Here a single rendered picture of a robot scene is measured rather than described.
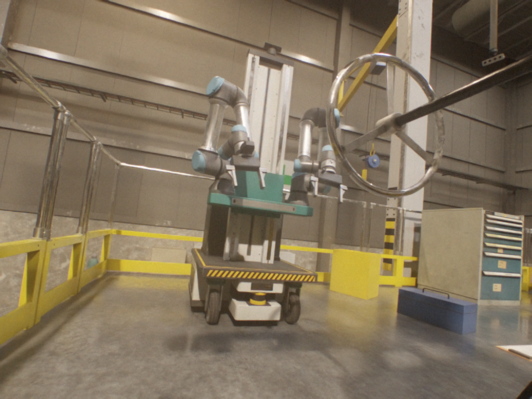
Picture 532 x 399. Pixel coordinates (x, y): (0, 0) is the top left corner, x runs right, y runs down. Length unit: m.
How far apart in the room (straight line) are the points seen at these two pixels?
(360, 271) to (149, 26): 8.18
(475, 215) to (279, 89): 2.54
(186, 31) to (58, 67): 3.44
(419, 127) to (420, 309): 2.85
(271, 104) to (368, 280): 1.77
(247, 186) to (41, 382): 1.29
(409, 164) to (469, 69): 11.00
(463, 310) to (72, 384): 2.13
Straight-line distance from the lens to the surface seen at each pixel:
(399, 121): 0.76
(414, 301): 2.39
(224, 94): 1.55
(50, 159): 1.50
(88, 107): 8.15
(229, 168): 1.16
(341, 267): 2.78
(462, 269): 3.65
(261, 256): 1.80
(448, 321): 2.30
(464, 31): 11.11
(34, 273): 1.51
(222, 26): 9.35
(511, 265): 4.00
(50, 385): 1.14
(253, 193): 1.70
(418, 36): 5.12
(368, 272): 2.67
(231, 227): 1.70
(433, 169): 0.86
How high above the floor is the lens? 0.55
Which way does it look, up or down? 4 degrees up
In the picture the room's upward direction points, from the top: 6 degrees clockwise
